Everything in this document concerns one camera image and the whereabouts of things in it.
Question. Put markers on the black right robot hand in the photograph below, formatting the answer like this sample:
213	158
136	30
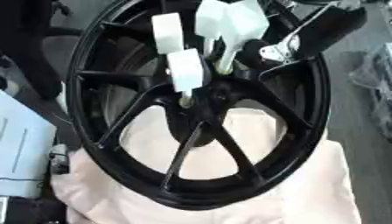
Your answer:
331	26

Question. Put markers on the black spoked wheel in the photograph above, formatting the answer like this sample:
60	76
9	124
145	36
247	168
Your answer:
286	140

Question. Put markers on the small black device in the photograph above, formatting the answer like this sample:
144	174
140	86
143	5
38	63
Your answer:
59	160

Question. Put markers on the pale blue box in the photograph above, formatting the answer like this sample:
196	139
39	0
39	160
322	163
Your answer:
20	145

